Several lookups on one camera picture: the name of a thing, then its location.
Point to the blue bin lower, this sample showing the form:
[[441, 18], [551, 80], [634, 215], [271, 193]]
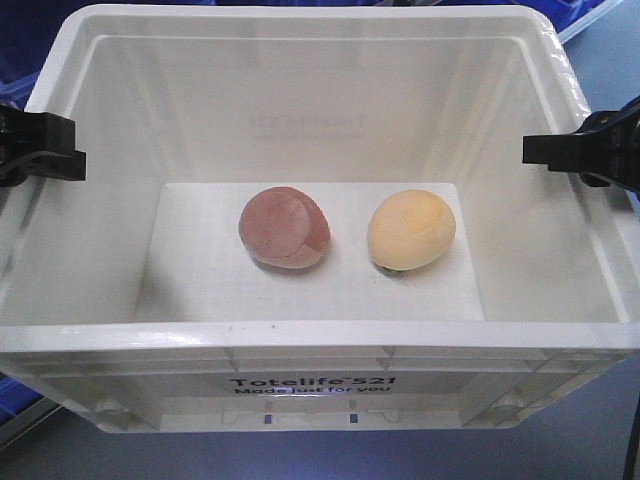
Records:
[[15, 398]]

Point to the blue bin left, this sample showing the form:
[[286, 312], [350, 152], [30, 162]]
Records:
[[28, 29]]

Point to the white plastic tote box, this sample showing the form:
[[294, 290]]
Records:
[[130, 299]]

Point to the brown plush ball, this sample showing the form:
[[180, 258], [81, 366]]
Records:
[[283, 227]]

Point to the blue bin right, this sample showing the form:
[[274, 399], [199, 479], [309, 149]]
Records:
[[570, 18]]

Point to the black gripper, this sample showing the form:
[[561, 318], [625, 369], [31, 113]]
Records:
[[606, 147]]

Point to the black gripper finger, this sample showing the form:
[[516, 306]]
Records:
[[25, 132], [67, 167]]

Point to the blue bin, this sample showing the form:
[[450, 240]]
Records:
[[570, 18], [28, 29], [15, 398]]

